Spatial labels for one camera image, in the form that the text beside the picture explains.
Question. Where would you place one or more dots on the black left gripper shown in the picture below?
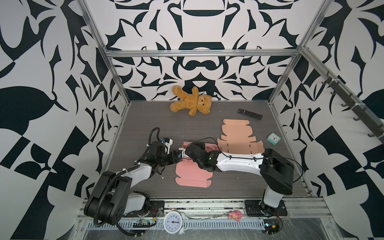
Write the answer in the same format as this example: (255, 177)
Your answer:
(173, 156)

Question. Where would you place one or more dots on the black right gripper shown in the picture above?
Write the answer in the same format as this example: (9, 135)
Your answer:
(201, 145)

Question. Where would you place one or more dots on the pink cardboard box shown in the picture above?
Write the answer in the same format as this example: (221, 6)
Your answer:
(189, 174)

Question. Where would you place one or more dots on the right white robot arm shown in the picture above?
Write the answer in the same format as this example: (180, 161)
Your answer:
(276, 170)

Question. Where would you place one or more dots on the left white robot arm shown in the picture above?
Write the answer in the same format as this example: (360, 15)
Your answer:
(112, 197)

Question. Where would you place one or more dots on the peach flat cardboard box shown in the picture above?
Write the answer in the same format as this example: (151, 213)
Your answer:
(238, 138)

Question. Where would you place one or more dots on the brown teddy bear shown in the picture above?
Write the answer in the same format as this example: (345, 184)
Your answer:
(192, 102)

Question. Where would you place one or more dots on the small pink toy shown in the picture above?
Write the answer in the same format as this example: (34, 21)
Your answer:
(235, 215)

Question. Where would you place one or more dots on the white round alarm clock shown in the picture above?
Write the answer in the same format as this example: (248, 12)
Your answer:
(176, 222)

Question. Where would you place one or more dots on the black remote control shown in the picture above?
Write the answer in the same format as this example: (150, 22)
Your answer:
(250, 114)

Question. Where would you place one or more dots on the small teal alarm clock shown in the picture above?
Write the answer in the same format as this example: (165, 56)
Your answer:
(274, 139)

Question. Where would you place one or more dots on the green circuit board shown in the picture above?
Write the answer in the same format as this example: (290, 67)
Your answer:
(271, 228)

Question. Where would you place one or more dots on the white slotted cable duct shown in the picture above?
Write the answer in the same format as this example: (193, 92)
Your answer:
(206, 224)

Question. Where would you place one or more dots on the grey wall hook rail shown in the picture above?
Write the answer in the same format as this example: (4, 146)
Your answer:
(361, 110)

